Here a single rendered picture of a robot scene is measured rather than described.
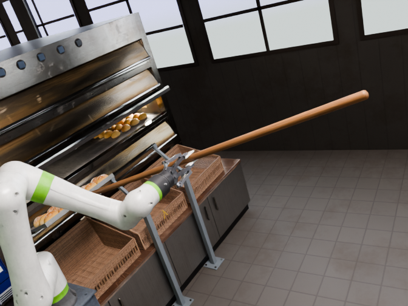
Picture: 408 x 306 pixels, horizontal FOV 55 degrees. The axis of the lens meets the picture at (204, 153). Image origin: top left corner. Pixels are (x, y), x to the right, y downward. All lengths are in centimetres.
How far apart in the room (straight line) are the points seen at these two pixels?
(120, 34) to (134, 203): 223
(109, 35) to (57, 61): 55
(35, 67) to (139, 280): 164
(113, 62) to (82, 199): 201
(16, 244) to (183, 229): 195
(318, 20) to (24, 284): 366
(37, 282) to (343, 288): 221
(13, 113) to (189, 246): 165
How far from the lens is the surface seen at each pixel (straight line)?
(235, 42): 474
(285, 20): 446
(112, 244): 316
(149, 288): 304
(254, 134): 146
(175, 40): 515
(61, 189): 152
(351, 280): 319
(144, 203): 145
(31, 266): 150
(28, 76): 294
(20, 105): 290
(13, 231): 141
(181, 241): 322
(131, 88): 349
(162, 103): 376
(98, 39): 332
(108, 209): 155
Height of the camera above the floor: 225
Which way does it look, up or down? 24 degrees down
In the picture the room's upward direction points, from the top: 17 degrees counter-clockwise
